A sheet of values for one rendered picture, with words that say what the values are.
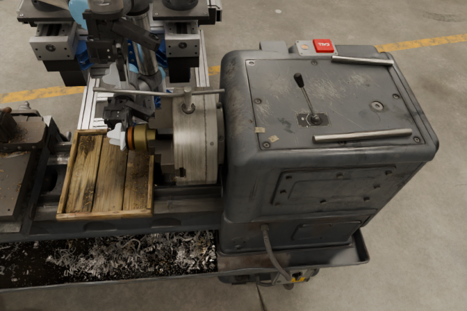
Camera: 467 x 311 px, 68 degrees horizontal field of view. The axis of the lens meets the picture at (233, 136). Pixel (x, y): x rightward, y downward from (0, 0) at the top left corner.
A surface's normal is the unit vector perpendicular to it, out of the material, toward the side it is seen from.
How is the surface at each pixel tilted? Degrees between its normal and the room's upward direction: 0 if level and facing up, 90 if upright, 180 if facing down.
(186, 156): 59
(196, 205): 0
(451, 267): 0
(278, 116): 0
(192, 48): 90
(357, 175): 90
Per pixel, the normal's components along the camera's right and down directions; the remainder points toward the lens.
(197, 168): 0.11, 0.61
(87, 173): 0.07, -0.60
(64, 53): 0.12, 0.80
